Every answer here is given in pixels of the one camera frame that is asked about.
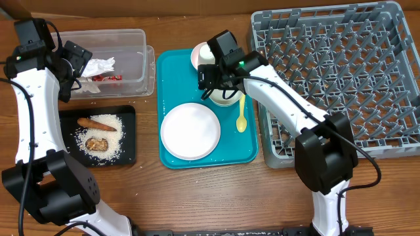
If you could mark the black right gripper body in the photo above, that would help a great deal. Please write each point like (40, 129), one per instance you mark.
(212, 78)

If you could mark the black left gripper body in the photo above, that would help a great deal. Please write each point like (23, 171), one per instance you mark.
(75, 61)

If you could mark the white upturned cup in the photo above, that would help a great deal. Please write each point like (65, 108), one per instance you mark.
(205, 55)

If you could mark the white bowl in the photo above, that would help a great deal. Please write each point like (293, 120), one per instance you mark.
(225, 98)

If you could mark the white tissue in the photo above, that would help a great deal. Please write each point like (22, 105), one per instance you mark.
(94, 67)

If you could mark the red snack wrapper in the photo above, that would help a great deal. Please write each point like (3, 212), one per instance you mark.
(101, 78)

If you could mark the white round plate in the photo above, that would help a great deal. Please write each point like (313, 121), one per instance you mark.
(190, 131)

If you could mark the brown carrot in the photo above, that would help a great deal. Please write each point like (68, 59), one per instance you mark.
(87, 123)

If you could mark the brown meat patty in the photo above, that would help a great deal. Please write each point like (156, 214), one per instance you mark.
(97, 144)

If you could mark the pile of white rice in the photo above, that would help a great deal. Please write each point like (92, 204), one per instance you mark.
(82, 134)

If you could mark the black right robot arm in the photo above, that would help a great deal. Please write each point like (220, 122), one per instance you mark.
(325, 155)

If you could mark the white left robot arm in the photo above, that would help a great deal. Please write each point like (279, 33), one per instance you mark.
(49, 184)

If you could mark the teal serving tray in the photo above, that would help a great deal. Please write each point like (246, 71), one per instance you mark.
(176, 84)

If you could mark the clear plastic storage bin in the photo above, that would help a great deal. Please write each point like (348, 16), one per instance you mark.
(134, 61)

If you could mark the black plastic tray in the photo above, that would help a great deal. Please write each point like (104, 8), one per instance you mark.
(69, 124)

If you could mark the yellow plastic spoon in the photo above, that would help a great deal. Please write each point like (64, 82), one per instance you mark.
(241, 122)

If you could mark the grey dish rack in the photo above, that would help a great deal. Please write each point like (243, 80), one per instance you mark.
(357, 59)

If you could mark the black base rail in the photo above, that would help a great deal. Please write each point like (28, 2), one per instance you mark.
(289, 231)

